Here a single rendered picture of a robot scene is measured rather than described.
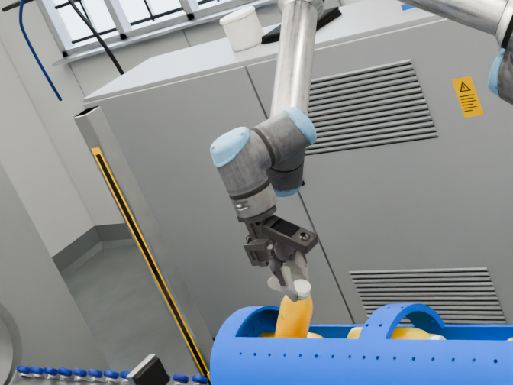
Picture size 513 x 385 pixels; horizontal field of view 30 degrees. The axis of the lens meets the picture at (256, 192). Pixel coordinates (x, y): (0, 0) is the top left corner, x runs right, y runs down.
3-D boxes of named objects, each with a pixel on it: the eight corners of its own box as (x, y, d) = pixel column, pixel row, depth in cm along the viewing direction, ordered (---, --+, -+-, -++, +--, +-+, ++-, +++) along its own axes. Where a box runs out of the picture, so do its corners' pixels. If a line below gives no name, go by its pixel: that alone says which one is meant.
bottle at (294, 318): (291, 332, 220) (304, 276, 208) (309, 354, 216) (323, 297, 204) (266, 343, 216) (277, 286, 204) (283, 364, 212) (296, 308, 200)
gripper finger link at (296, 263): (296, 281, 211) (276, 249, 207) (317, 279, 207) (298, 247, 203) (290, 290, 209) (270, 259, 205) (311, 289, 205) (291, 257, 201)
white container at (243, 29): (246, 41, 416) (233, 10, 411) (273, 34, 405) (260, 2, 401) (225, 55, 405) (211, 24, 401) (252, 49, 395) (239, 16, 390)
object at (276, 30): (287, 27, 409) (284, 18, 407) (346, 11, 387) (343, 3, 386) (256, 47, 393) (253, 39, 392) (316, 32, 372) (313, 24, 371)
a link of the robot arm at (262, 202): (278, 177, 198) (252, 199, 191) (287, 198, 199) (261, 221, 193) (246, 182, 204) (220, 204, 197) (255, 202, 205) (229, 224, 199)
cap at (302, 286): (302, 283, 206) (303, 277, 205) (312, 295, 204) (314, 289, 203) (287, 289, 204) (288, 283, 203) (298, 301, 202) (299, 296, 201)
